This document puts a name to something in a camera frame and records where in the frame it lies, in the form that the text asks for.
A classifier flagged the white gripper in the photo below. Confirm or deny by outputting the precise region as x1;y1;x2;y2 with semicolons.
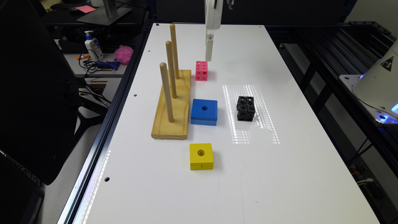
205;0;223;62

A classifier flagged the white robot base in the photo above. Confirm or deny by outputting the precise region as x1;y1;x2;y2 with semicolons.
339;42;397;125

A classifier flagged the pink cube block cluster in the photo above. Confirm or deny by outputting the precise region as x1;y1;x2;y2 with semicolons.
195;61;208;81

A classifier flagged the rear wooden peg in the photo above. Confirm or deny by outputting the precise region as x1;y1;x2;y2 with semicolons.
170;23;180;79

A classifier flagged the wooden peg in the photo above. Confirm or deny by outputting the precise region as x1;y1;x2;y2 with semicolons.
170;23;180;79
165;40;177;98
160;62;174;123

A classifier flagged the middle wooden peg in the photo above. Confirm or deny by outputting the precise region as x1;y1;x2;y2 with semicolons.
165;40;177;98

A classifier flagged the front wooden peg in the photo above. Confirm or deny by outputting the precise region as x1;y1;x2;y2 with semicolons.
160;62;174;123

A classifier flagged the blue wooden square block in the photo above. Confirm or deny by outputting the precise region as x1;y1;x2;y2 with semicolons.
191;99;218;126

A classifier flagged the black cube block cluster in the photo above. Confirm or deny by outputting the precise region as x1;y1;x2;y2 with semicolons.
236;96;256;122

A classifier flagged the pink bath loofah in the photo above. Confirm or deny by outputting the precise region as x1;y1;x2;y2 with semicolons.
114;45;134;65

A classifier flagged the blue glue gun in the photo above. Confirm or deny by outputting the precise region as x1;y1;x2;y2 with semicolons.
96;60;120;70

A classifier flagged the wooden peg base board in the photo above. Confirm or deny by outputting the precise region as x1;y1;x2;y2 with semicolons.
151;70;192;140

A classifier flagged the silver monitor stand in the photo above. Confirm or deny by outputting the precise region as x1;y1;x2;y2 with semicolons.
77;0;131;26

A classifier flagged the yellow wooden square block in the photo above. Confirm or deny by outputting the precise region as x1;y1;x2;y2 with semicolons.
190;143;214;170

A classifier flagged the white lotion pump bottle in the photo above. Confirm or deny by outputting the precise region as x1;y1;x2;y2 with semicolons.
85;30;104;62

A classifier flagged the pink sticky note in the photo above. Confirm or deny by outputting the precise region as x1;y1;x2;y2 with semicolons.
76;5;96;14

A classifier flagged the orange marker pen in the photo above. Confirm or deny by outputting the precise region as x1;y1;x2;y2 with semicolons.
76;54;91;60

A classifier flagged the black office chair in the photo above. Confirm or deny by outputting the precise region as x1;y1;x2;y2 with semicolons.
0;0;110;186

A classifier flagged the black cable bundle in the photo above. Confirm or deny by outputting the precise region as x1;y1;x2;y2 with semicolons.
78;51;100;75

